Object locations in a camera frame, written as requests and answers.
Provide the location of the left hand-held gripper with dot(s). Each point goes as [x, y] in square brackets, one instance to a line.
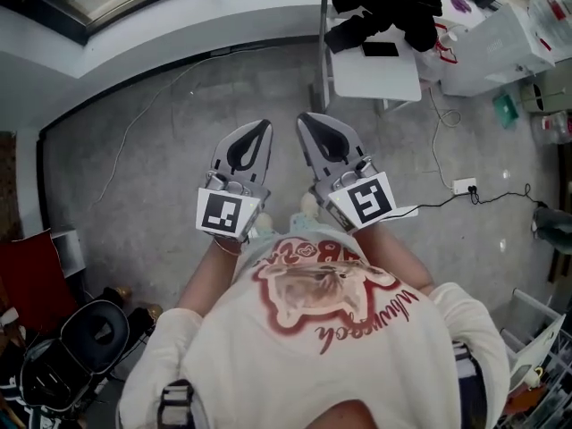
[223, 210]

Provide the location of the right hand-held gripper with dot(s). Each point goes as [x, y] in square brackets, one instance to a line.
[366, 199]

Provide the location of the person's left forearm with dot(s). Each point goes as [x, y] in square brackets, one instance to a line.
[207, 280]

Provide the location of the person's right forearm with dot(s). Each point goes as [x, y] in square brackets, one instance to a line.
[397, 257]

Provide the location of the person's right beige shoe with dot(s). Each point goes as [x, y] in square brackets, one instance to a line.
[309, 204]

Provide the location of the person's beige shoe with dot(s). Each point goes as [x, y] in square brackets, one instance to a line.
[309, 204]
[263, 221]

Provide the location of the person's left beige shoe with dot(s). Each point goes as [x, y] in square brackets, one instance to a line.
[263, 221]

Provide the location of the person's light patterned trousers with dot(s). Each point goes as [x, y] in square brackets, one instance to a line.
[308, 222]

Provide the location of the white folding chair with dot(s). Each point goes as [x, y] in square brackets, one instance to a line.
[380, 76]

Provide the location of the black phone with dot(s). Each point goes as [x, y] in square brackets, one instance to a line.
[380, 49]

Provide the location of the white power strip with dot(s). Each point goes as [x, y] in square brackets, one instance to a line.
[464, 186]

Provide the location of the red and white plastic bag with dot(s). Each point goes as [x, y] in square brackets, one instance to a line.
[440, 58]

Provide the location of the black jacket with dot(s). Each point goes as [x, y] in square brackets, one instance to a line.
[384, 11]

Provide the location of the white paper cup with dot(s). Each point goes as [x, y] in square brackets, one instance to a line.
[448, 39]

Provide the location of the green box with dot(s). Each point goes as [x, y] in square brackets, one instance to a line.
[506, 110]

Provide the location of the white cabinet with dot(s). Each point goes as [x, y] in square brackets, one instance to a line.
[496, 52]

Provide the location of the purple plastic item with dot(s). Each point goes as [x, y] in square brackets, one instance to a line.
[460, 3]

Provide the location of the white panel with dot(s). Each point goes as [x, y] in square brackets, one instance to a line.
[69, 253]

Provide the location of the white printed t-shirt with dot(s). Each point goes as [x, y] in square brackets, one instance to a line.
[313, 355]

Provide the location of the beige box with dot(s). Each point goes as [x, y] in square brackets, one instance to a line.
[547, 94]

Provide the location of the red fabric chair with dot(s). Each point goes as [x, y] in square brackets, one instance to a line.
[33, 275]

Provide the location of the black hard case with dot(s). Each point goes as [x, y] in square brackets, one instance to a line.
[76, 355]

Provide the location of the white mug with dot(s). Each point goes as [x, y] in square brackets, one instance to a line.
[534, 377]

